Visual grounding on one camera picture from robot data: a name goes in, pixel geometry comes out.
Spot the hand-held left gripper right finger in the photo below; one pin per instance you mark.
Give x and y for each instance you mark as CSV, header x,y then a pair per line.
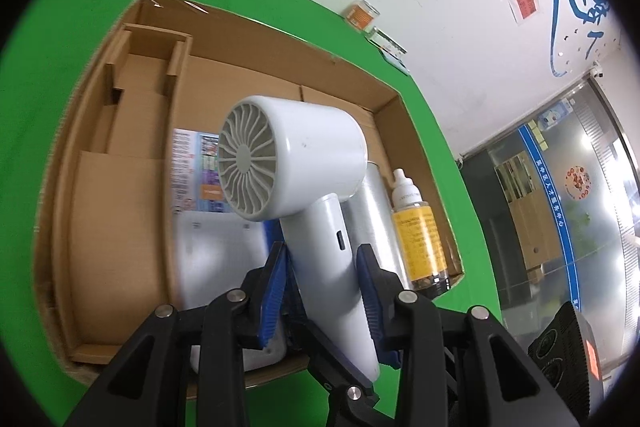
x,y
372,307

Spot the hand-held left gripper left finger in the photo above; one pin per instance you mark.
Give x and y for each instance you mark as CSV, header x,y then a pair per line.
x,y
272,302

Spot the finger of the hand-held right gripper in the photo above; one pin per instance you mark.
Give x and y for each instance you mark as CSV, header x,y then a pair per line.
x,y
340,367

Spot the white plastic device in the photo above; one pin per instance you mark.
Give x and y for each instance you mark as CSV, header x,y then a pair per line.
x,y
215,257

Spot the yellow label bottle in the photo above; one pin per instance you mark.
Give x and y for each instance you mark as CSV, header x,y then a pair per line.
x,y
417,237

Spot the colourful printed toy box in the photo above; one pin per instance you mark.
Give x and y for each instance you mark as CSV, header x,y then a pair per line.
x,y
195,172

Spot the white hair dryer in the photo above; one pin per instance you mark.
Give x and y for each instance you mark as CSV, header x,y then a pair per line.
x,y
310,142

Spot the large cardboard box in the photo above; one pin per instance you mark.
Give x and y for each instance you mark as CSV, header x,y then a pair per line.
x,y
250,72

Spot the glass door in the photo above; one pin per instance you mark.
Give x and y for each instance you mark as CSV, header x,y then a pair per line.
x,y
550,217

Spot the green felt mat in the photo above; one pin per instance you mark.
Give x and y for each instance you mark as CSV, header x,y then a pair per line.
x,y
440,147

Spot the small flat white packet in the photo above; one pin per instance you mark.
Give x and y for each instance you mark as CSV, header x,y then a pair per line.
x,y
397,62

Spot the orange label glass jar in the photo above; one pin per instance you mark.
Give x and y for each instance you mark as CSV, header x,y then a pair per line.
x,y
361,16

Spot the small wall-mounted camera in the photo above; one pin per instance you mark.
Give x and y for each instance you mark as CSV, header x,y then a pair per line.
x,y
596,70

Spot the red wall sign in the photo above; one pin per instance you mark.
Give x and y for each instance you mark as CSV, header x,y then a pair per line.
x,y
524,2

